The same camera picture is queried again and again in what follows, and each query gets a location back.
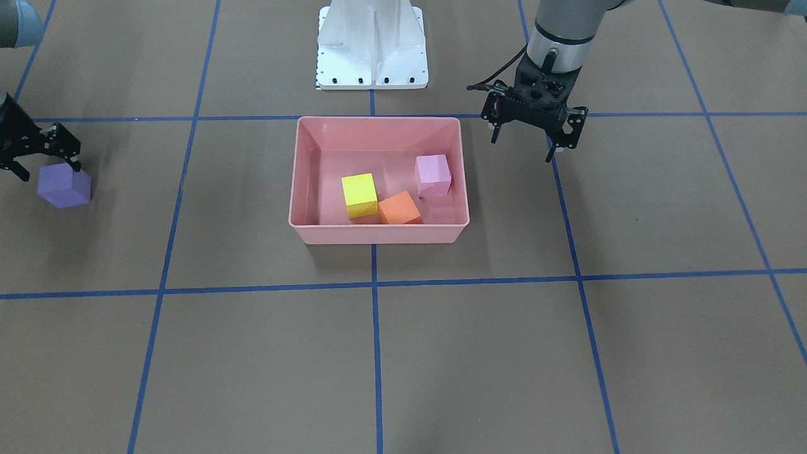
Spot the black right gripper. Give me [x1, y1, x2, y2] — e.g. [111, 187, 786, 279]
[1, 94, 83, 182]

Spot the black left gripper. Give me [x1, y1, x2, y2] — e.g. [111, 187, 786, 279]
[480, 60, 589, 163]

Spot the purple foam cube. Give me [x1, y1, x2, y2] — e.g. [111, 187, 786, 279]
[37, 163, 92, 209]

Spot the pink foam cube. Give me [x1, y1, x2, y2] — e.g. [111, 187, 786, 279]
[415, 154, 452, 199]

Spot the orange foam cube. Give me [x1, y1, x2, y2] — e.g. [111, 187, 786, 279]
[378, 192, 422, 224]

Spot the yellow foam cube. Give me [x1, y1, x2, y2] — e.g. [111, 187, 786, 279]
[341, 173, 378, 219]

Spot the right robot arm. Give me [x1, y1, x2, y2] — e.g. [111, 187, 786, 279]
[1, 1, 83, 182]

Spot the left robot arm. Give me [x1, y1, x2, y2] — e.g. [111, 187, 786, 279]
[467, 1, 628, 163]

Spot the pink plastic bin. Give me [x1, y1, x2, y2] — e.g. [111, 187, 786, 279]
[288, 116, 470, 245]

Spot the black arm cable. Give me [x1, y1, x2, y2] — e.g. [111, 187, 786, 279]
[467, 43, 530, 93]

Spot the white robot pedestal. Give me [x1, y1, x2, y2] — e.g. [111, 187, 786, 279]
[315, 1, 429, 90]

